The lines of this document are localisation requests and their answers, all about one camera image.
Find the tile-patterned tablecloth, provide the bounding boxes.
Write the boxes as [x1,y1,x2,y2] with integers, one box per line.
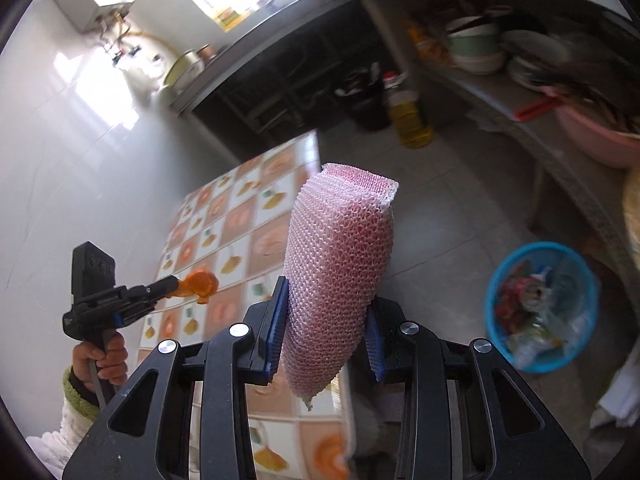
[137,129,351,480]

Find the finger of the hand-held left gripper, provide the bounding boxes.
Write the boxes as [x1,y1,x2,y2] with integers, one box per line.
[115,289,182,327]
[130,274,183,302]

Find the pink plastic basin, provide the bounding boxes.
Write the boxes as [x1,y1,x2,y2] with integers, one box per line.
[542,85,640,170]

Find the clear bag of beige grain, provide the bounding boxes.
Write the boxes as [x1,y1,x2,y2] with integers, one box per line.
[621,165,640,281]

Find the yellow packet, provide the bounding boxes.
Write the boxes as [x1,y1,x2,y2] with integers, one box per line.
[212,6,246,31]

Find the person's left forearm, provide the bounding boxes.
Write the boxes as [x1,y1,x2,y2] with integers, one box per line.
[25,366,126,466]

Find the red plastic strip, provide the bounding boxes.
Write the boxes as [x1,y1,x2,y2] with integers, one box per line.
[515,96,560,122]

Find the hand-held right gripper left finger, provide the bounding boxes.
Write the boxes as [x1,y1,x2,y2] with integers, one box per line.
[61,275,292,480]

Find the yellow-green cooking pot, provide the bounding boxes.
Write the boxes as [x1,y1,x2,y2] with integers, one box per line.
[162,49,206,88]

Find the grey counter with dark cabinet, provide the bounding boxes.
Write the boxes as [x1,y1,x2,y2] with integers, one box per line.
[167,0,640,166]

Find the stack of white plates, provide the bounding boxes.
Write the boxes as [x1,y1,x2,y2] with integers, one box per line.
[502,27,576,86]

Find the white wall water heater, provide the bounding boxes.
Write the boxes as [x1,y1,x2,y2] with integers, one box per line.
[51,0,136,33]

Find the orange snack packets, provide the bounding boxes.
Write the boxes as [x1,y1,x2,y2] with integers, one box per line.
[405,20,451,67]

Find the black bucket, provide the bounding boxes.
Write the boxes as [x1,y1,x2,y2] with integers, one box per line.
[336,62,393,131]

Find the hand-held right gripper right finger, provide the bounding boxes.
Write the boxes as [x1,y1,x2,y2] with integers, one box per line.
[364,295,587,480]

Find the blue mesh waste basket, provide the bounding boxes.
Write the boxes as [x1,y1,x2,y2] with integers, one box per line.
[484,241,601,375]

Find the curled orange peel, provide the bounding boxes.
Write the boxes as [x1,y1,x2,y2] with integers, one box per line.
[175,270,221,306]

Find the perforated metal shelf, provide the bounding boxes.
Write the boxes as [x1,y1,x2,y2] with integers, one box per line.
[360,0,640,311]

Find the large white plastic bag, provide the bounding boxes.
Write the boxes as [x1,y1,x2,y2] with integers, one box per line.
[590,345,640,431]

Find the stack of bowls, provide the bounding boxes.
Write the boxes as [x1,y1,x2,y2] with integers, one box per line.
[445,6,506,75]

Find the person's left hand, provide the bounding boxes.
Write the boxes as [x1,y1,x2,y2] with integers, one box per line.
[72,332,129,387]

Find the yellow cooking oil bottle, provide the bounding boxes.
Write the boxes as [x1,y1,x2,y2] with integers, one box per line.
[382,71,435,150]

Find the pink foam mesh net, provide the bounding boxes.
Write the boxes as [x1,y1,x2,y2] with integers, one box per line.
[280,162,401,411]

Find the heap of crumpled wrappers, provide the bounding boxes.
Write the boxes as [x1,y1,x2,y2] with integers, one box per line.
[497,260,588,366]

